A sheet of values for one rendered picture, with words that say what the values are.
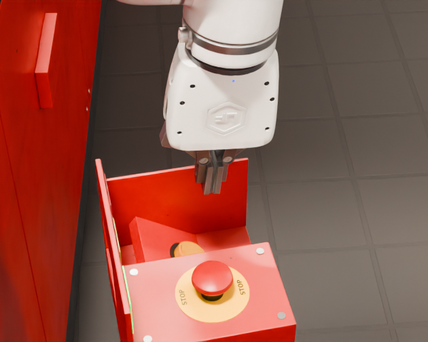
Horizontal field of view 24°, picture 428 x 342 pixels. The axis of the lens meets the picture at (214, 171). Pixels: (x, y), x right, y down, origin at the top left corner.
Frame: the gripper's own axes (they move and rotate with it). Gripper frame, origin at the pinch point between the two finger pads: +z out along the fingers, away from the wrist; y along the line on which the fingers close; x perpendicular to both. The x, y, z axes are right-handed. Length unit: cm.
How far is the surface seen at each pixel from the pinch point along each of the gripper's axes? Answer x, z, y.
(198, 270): -9.4, 4.0, -2.5
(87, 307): 51, 86, -7
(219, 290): -11.8, 4.1, -0.9
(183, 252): -0.7, 11.3, -2.0
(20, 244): 21.2, 32.6, -18.9
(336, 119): 96, 80, 55
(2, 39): 32.3, 7.1, -19.7
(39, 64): 49, 24, -15
